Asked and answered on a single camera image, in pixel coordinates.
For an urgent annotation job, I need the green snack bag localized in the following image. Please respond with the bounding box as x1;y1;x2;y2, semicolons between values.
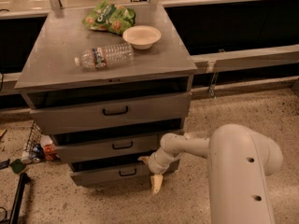
82;0;135;35

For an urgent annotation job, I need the grey barrier rail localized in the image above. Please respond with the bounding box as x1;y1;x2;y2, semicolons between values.
192;44;299;74

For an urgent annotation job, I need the grey bottom drawer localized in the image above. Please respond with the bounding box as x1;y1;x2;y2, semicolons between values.
70;154;150;187

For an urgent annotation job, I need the green sponge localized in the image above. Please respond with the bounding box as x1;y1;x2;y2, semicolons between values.
9;159;27;175

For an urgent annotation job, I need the red snack packet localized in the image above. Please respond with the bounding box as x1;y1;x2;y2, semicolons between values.
40;135;59;161

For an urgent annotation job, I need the black stand leg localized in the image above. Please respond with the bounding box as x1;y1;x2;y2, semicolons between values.
8;173;30;224

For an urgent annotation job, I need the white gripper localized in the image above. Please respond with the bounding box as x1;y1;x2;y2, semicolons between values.
138;147;181;194

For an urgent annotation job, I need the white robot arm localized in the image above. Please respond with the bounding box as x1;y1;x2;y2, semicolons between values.
139;124;283;224

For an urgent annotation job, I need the white small bottle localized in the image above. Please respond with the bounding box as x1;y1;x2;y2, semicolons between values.
21;151;32;164

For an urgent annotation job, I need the grey middle drawer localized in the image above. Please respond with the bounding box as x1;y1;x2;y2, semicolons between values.
51;129;164;164

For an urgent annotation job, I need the grey top drawer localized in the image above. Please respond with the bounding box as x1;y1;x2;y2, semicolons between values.
31;92;191;134

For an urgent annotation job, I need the wire basket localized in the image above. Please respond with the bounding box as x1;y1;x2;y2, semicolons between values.
24;122;42;152

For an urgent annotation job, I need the grey drawer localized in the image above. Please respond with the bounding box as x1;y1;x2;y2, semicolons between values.
70;154;150;187
51;129;164;164
31;92;191;134

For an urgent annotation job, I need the clear plastic water bottle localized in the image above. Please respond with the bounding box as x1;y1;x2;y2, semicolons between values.
74;43;134;70

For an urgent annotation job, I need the grey drawer cabinet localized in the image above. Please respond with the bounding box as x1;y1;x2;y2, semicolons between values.
15;4;196;109

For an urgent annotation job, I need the white bowl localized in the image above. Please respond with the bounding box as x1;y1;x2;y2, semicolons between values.
122;25;162;50

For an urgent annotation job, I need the blue can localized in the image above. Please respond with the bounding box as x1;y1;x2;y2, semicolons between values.
32;144;44;163

